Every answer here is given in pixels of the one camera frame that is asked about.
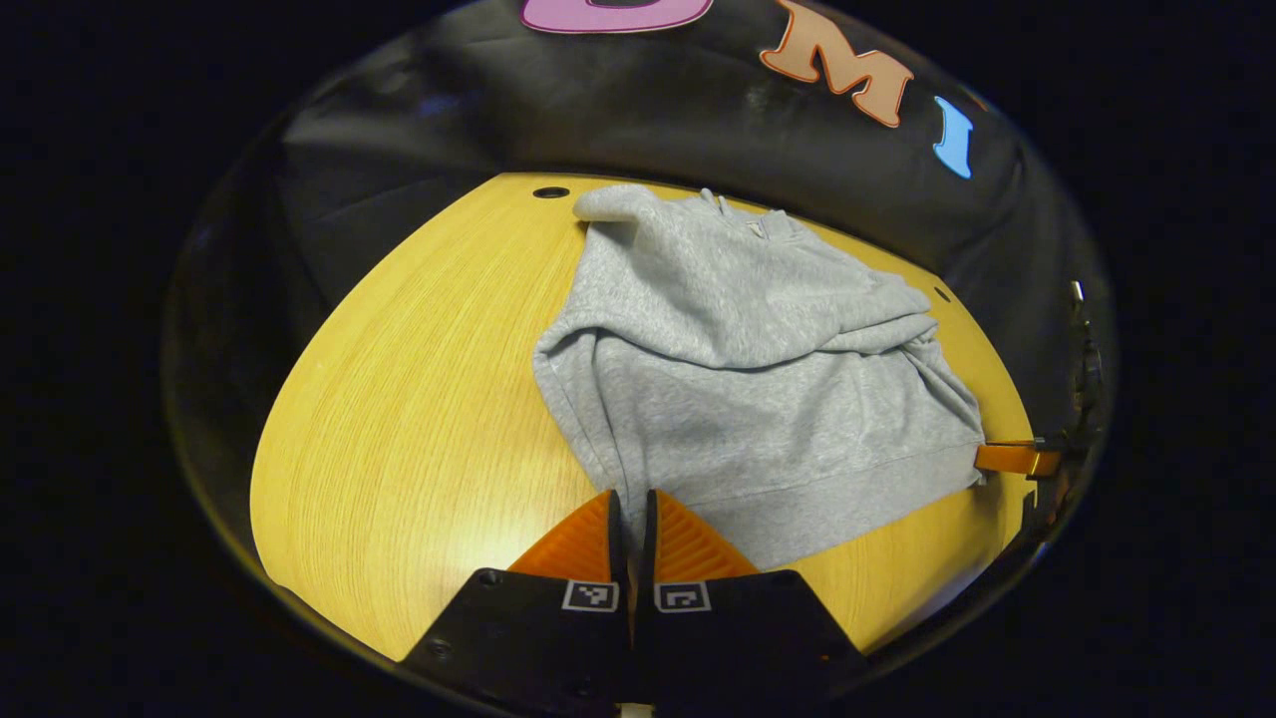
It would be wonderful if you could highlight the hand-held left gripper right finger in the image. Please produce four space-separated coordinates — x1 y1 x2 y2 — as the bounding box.
635 489 868 711

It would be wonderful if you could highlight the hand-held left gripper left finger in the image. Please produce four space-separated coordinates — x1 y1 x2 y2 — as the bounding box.
399 489 634 714

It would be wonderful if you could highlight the grey sweatshirt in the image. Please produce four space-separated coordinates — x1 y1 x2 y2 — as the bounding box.
531 182 988 571

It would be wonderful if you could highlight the black backdrop cloth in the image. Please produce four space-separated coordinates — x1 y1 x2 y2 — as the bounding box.
164 0 1117 559

